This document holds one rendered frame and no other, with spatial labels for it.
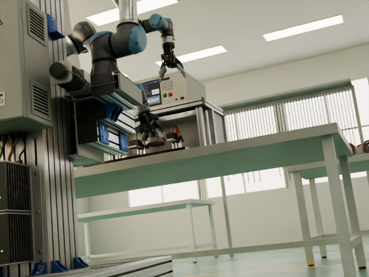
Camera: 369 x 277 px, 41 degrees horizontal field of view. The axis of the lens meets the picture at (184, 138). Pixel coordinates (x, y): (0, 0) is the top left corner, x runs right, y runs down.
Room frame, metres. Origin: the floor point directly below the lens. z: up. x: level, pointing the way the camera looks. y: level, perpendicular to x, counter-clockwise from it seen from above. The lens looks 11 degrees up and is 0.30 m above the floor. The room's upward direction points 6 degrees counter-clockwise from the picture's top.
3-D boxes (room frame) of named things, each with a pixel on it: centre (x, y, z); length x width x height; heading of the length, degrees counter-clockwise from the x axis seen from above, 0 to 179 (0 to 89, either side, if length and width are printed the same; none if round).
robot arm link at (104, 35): (2.16, 0.32, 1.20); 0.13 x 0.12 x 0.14; 70
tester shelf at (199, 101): (3.18, 0.10, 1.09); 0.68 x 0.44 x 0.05; 69
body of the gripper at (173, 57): (2.58, 0.03, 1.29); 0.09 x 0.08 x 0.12; 167
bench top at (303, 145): (3.11, 0.13, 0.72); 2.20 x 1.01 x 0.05; 69
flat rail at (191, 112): (2.97, 0.18, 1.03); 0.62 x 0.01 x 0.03; 69
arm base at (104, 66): (2.17, 0.33, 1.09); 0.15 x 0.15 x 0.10
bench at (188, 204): (6.71, 0.82, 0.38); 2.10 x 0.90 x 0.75; 69
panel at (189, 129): (3.12, 0.13, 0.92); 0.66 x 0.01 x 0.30; 69
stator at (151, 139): (2.70, 0.16, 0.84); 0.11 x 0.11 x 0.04
